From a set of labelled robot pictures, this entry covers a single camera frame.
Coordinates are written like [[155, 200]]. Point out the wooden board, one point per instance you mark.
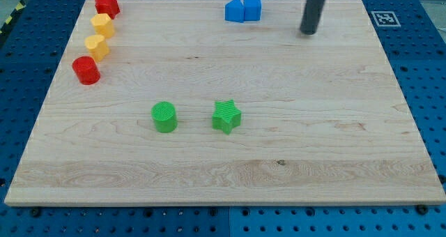
[[193, 110]]

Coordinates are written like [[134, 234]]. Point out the red cylinder block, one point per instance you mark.
[[86, 70]]

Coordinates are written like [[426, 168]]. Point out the blue cube block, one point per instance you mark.
[[252, 10]]

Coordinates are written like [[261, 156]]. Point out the yellow hexagon block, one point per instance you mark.
[[103, 25]]

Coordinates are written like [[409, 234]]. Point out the blue triangular block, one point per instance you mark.
[[234, 11]]

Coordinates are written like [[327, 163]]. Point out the red star block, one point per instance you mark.
[[110, 7]]

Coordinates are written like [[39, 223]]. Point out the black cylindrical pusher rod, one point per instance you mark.
[[311, 16]]

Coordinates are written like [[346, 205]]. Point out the white fiducial marker tag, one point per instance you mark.
[[384, 18]]

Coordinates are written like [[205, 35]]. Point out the green cylinder block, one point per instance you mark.
[[164, 117]]

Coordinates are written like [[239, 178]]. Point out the yellow heart block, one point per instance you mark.
[[97, 47]]

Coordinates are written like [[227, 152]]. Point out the green star block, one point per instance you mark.
[[226, 116]]

